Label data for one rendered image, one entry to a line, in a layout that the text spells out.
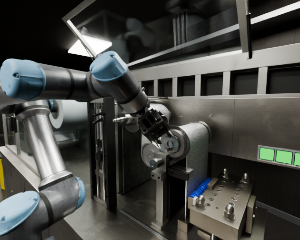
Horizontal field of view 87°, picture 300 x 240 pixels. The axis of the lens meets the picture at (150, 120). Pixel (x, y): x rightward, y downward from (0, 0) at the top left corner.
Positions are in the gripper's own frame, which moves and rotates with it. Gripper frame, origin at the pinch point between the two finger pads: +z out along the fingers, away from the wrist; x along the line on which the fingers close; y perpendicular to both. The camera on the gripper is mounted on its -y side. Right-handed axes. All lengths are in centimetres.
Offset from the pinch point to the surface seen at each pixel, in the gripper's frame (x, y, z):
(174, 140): 2.7, 0.0, 5.3
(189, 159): 3.1, 5.5, 13.7
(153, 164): -9.5, 2.9, 6.0
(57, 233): -78, -9, 24
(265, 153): 33, 12, 36
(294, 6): 174, -92, 56
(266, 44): 165, -113, 95
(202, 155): 9.5, 0.4, 25.7
